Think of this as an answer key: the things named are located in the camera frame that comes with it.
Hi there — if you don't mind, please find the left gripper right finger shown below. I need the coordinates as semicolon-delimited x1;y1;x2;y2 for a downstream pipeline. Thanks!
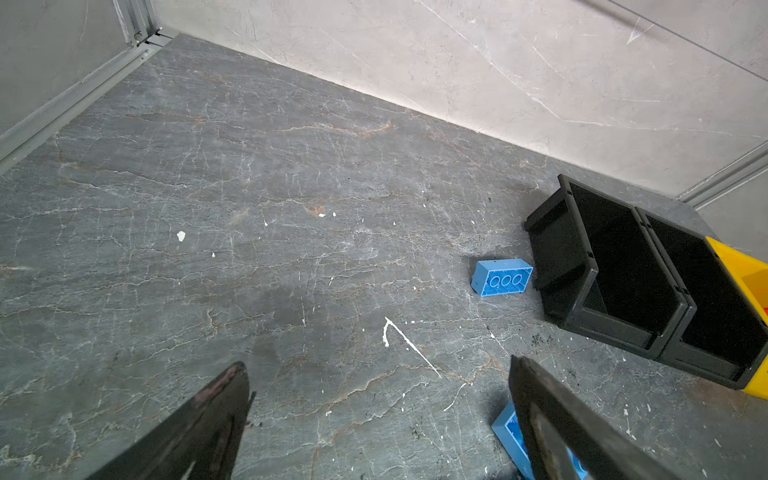
508;356;678;479

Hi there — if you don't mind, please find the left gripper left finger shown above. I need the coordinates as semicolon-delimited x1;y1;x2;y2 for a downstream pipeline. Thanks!
90;361;255;479

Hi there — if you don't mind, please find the black bin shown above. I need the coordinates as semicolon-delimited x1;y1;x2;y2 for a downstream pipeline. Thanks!
524;174;689;360
638;209;767;391

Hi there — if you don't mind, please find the yellow plastic bin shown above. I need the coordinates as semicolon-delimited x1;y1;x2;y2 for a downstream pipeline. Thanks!
707;237;767;399

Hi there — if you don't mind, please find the blue lego centre left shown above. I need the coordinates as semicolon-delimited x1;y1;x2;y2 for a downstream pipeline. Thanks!
491;400;592;480

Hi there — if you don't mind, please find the blue lego near bins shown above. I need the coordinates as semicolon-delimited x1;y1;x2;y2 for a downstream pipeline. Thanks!
471;259;534;297

